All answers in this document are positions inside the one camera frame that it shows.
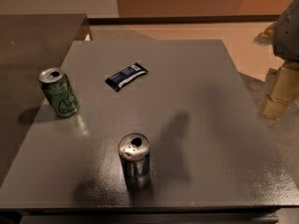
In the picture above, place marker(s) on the dark blue snack bar wrapper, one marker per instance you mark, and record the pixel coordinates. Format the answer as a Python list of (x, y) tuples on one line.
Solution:
[(125, 76)]

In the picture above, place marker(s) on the silver blue can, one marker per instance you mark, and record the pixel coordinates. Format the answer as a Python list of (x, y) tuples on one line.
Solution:
[(134, 152)]

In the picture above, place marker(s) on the green soda can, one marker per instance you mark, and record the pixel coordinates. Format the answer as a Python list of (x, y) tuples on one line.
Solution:
[(57, 89)]

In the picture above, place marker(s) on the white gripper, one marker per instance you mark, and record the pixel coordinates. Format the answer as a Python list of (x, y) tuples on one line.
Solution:
[(288, 36)]

